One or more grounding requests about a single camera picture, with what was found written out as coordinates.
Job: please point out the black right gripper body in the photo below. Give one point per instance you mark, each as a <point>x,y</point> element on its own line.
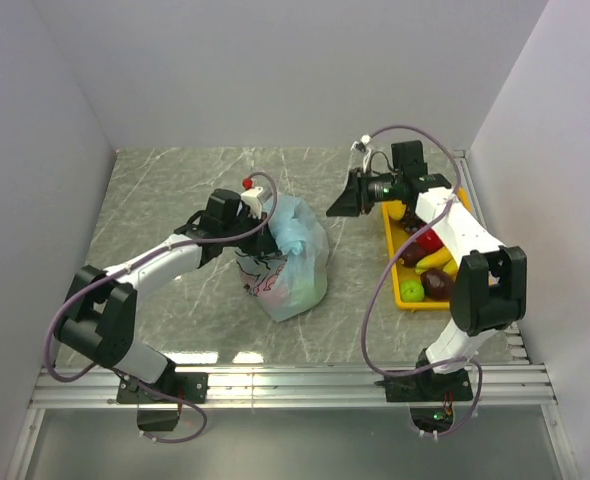
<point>383,188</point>

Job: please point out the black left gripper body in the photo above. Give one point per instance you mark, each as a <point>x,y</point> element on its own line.
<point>245,222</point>

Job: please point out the light blue plastic bag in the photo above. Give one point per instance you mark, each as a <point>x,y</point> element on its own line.
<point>295,279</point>

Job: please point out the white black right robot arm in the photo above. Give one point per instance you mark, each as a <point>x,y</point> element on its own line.
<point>487,293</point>

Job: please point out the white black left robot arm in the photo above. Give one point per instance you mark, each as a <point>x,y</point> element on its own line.
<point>97,320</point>

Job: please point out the fake purple grape bunch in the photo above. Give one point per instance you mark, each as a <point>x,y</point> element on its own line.
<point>411,223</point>

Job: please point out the fake red bell pepper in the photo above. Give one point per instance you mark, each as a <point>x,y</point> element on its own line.
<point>429,241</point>

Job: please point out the fake dark purple plum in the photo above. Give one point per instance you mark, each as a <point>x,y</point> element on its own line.
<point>412,255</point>

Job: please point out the fake dark red fruit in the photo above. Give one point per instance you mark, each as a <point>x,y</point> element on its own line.
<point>437,284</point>

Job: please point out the yellow plastic tray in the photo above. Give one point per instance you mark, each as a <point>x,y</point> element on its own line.
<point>395,237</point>

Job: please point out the black box under left base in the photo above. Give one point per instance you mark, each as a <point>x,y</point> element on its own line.
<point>154,421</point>

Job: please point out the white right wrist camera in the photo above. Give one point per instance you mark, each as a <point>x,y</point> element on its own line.
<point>362,145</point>

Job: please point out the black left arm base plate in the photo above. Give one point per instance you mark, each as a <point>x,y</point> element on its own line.
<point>190,386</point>

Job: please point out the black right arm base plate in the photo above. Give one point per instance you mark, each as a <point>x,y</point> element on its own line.
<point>428,387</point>

